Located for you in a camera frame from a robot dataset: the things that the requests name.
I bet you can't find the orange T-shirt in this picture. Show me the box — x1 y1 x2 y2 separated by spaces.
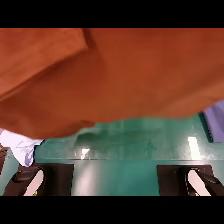
0 27 224 140

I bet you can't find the white garment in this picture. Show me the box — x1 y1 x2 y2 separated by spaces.
0 128 45 168

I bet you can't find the lavender garment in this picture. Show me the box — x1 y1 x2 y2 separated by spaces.
203 99 224 144

